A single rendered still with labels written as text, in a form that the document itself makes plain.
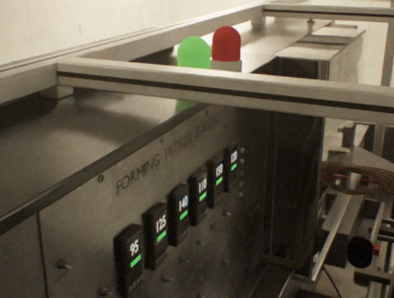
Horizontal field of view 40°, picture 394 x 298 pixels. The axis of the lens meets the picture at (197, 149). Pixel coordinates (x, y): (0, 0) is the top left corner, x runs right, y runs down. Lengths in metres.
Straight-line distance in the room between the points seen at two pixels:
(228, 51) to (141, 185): 0.39
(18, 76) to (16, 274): 0.33
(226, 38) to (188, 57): 0.16
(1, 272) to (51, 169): 0.12
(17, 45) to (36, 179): 4.04
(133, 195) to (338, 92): 0.30
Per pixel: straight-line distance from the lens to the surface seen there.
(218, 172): 1.01
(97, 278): 0.72
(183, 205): 0.89
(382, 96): 0.69
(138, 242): 0.77
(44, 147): 0.68
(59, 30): 5.00
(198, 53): 0.92
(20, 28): 4.63
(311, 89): 0.71
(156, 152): 0.79
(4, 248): 0.57
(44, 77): 0.86
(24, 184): 0.58
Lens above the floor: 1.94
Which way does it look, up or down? 20 degrees down
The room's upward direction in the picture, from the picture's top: straight up
